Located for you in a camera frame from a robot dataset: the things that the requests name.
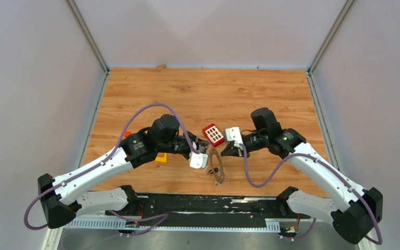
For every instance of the red window toy block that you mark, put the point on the red window toy block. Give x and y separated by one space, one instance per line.
213 134

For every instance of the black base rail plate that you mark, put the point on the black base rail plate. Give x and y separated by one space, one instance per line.
209 210

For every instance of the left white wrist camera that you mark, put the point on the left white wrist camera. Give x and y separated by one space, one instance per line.
198 160

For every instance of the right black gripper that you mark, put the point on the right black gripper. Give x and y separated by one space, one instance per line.
232 151

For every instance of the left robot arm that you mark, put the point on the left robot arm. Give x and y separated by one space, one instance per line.
65 197

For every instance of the white slotted cable duct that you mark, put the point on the white slotted cable duct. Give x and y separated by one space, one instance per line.
118 224

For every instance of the yellow triangular toy block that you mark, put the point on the yellow triangular toy block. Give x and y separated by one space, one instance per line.
162 158

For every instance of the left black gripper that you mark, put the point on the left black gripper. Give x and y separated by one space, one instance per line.
196 141

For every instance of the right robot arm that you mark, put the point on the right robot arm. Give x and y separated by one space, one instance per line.
350 208

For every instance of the grey metal keyring disc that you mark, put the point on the grey metal keyring disc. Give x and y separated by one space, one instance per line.
215 161

